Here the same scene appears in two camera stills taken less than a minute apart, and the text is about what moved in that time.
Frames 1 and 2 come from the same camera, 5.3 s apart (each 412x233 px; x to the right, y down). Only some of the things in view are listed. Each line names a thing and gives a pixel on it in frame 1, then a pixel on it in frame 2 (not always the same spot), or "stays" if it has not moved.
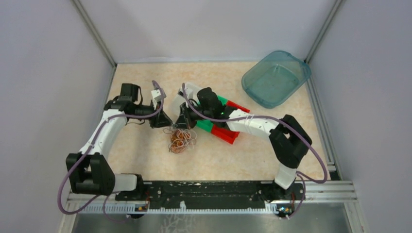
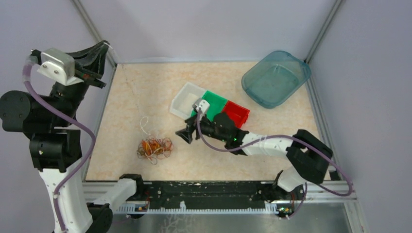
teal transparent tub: x=275 y=78 stays
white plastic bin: x=192 y=90 stays
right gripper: x=184 y=120 -> x=186 y=133
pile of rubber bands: x=180 y=139 -> x=153 y=148
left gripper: x=160 y=121 -> x=92 y=58
